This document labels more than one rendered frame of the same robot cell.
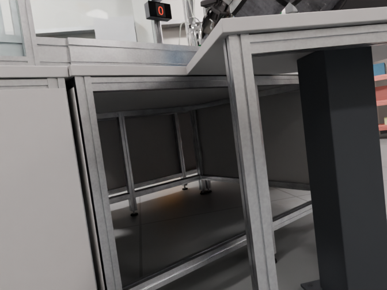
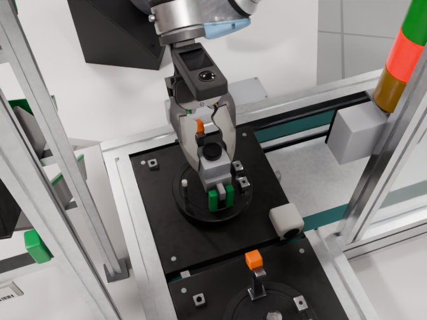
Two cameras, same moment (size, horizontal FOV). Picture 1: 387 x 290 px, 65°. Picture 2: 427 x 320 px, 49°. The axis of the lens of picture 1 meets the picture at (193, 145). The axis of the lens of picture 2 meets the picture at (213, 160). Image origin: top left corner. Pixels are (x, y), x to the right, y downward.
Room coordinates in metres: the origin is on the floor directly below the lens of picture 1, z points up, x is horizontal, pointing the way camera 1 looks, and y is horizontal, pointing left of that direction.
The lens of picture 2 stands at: (1.92, 0.00, 1.67)
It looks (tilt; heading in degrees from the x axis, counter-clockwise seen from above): 55 degrees down; 198
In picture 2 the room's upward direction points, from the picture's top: straight up
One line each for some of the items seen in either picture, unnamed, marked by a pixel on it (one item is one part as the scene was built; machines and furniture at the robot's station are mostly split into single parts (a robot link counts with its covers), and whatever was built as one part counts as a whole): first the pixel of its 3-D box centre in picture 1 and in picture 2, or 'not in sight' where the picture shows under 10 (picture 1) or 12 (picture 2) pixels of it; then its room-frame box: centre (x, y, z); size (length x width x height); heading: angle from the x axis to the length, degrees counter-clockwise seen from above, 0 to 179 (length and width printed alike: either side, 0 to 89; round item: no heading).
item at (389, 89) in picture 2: not in sight; (401, 84); (1.49, 0.09, 1.29); 0.05 x 0.05 x 0.05
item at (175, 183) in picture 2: not in sight; (212, 188); (1.51, -0.14, 0.98); 0.14 x 0.14 x 0.02
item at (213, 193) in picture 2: not in sight; (213, 200); (1.55, -0.12, 1.01); 0.01 x 0.01 x 0.05; 37
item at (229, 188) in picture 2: not in sight; (229, 196); (1.54, -0.10, 1.01); 0.01 x 0.01 x 0.05; 37
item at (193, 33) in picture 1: (196, 41); not in sight; (2.51, -0.13, 1.32); 0.14 x 0.14 x 0.38
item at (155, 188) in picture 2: not in sight; (212, 193); (1.51, -0.14, 0.96); 0.24 x 0.24 x 0.02; 37
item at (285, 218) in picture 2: not in sight; (285, 221); (1.53, 0.00, 0.97); 0.05 x 0.05 x 0.04; 37
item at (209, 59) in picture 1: (321, 51); (145, 42); (1.05, -0.47, 0.84); 0.90 x 0.70 x 0.03; 100
